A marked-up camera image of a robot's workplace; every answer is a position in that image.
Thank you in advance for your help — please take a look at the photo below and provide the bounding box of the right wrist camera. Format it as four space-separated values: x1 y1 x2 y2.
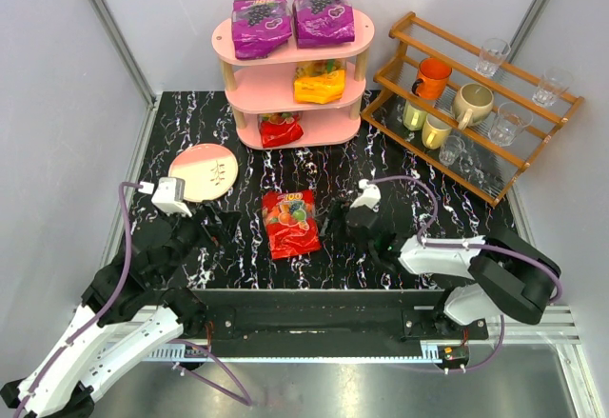
350 179 381 209

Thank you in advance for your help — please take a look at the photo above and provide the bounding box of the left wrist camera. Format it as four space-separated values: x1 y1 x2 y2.
137 176 192 218

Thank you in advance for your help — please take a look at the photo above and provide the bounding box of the orange mug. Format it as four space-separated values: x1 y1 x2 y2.
411 57 452 101

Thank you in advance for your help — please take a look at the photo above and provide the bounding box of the orange candy bag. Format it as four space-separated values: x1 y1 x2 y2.
293 59 346 105

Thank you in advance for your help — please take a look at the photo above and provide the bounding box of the wooden cup rack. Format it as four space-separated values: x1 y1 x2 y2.
363 11 584 205

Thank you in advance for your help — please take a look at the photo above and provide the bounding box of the green-yellow mug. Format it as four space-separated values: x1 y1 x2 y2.
403 101 427 131

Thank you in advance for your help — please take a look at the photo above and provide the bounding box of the pink three-tier shelf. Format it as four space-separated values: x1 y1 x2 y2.
211 10 375 149

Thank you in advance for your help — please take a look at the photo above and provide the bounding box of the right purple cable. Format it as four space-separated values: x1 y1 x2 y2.
370 174 563 374

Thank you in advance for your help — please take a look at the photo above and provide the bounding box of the purple candy bag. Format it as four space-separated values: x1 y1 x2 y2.
293 0 355 49
231 0 292 60

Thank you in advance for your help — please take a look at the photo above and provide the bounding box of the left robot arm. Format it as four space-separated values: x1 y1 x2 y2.
1 204 241 417

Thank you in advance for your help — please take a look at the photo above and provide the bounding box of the purple candy bag front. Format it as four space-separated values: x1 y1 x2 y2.
293 0 355 49

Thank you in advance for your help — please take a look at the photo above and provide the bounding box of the red candy bag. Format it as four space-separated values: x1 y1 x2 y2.
262 189 321 260
258 111 304 149

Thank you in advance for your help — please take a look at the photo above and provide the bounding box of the beige round mug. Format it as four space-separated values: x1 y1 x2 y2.
451 83 494 130

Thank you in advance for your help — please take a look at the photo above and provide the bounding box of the purple candy bag back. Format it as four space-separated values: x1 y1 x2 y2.
231 0 292 60

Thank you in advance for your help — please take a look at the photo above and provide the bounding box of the cream yellow mug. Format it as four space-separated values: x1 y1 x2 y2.
422 114 452 149

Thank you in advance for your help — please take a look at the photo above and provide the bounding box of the pink round plate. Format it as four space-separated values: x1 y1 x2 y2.
168 143 239 203

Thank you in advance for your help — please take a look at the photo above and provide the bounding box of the clear glass top right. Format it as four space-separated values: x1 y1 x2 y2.
532 67 573 108

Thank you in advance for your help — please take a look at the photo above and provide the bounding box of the clear glass middle shelf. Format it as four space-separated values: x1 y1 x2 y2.
488 102 533 148

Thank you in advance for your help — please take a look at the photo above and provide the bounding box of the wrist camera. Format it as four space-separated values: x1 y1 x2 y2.
137 176 192 218
350 179 381 209

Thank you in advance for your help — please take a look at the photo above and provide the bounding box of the small clear glass bottom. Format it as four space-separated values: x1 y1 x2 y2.
439 135 465 167

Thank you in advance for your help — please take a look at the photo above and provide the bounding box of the clear glass top left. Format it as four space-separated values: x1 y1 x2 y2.
475 38 511 78

